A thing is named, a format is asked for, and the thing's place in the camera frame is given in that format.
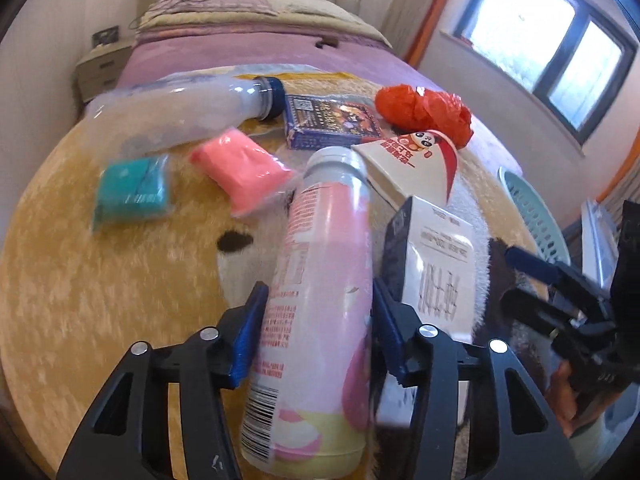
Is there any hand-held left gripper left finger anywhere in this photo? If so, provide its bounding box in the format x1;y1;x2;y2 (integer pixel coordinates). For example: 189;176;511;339
56;281;271;480

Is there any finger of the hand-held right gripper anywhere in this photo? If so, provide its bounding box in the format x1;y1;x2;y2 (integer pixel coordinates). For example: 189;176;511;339
500;287;591;341
505;246;601;301

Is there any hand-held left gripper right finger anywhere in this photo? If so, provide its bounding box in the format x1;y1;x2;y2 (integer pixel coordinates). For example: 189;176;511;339
372;277;583;480

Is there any light green plastic basket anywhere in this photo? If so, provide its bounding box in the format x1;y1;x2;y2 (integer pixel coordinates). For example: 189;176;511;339
497;166;571;267

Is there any pink drink bottle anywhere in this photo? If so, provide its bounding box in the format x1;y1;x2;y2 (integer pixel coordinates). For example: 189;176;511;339
240;146;376;478

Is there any white box with dark side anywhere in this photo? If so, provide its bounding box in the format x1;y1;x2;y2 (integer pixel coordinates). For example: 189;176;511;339
382;196;477;348

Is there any pink packet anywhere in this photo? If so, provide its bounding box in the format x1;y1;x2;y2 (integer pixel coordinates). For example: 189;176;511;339
189;128;301;218

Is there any teal packet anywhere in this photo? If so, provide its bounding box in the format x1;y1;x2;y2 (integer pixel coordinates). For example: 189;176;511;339
91;155;173;233

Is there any red plastic bag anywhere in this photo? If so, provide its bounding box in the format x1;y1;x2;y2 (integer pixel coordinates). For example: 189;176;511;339
375;85;473;150

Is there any blue printed box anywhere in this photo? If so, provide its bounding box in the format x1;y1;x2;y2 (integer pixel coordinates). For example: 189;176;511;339
282;95;388;151

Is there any clear plastic bottle blue cap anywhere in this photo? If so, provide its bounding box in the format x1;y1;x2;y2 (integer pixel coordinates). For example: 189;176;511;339
85;75;287;158

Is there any person's right hand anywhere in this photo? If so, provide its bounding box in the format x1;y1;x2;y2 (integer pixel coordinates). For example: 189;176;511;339
547;360;586;438

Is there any printed bear blanket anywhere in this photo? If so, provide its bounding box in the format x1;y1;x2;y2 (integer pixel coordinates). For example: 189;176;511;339
0;65;551;480

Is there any dark framed window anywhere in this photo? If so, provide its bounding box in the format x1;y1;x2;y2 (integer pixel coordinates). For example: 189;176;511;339
452;0;638;146

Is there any orange curtain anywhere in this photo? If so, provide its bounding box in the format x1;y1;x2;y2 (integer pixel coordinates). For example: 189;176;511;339
402;0;466;66

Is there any bed with purple cover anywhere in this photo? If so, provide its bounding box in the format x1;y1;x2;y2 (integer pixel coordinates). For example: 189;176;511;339
117;0;521;171

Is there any beige curtain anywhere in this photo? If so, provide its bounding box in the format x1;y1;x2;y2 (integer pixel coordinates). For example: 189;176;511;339
380;0;451;51

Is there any beige nightstand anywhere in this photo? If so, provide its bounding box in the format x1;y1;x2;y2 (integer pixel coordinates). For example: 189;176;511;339
75;40;133;103

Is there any beige folded quilt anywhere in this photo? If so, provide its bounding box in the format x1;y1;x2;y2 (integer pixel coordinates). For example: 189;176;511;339
137;10;393;48

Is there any purple pillow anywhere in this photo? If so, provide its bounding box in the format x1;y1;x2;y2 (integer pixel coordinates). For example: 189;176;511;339
147;0;278;18

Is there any white dotted pillow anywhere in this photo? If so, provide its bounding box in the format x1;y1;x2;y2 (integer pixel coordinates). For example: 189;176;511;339
260;0;361;23

